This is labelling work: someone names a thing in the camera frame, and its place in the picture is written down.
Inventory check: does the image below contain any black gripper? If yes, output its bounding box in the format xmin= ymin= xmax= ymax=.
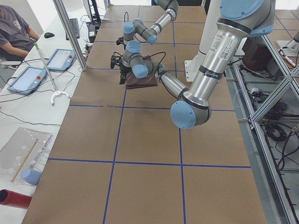
xmin=116 ymin=37 xmax=128 ymax=49
xmin=110 ymin=52 xmax=131 ymax=84

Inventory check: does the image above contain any dark brown t-shirt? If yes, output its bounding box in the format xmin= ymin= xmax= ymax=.
xmin=125 ymin=55 xmax=157 ymax=90

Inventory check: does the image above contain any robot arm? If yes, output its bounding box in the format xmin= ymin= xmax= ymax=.
xmin=116 ymin=0 xmax=179 ymax=48
xmin=110 ymin=0 xmax=275 ymax=129

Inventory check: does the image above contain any black keyboard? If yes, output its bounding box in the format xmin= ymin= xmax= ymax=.
xmin=69 ymin=18 xmax=80 ymax=39

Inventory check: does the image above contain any far blue teach pendant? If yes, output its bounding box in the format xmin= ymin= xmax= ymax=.
xmin=46 ymin=49 xmax=76 ymax=72

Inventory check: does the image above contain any blue teach pendant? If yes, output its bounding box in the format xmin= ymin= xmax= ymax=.
xmin=46 ymin=49 xmax=76 ymax=72
xmin=7 ymin=66 xmax=47 ymax=95

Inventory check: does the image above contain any white reacher grabber stick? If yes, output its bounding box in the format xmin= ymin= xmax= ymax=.
xmin=34 ymin=42 xmax=70 ymax=106

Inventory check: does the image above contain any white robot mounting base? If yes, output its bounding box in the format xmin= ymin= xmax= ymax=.
xmin=185 ymin=0 xmax=221 ymax=82

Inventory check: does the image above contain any black computer mouse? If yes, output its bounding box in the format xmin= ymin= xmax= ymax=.
xmin=44 ymin=32 xmax=55 ymax=39

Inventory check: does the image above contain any near blue teach pendant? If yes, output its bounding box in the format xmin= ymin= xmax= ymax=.
xmin=7 ymin=66 xmax=47 ymax=95

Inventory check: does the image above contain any seated person grey shirt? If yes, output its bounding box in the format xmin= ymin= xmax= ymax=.
xmin=0 ymin=5 xmax=40 ymax=62

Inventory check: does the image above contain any clear plastic bag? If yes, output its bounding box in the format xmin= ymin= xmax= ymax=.
xmin=0 ymin=127 xmax=52 ymax=186

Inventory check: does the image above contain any blue plastic cap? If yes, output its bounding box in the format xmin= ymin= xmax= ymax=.
xmin=21 ymin=168 xmax=42 ymax=186

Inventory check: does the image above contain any red cylinder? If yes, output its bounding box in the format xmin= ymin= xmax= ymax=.
xmin=0 ymin=189 xmax=32 ymax=209

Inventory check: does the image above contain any aluminium frame post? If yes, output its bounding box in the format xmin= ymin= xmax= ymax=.
xmin=53 ymin=0 xmax=87 ymax=71

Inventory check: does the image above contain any aluminium frame rack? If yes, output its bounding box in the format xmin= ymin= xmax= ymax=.
xmin=225 ymin=30 xmax=299 ymax=224

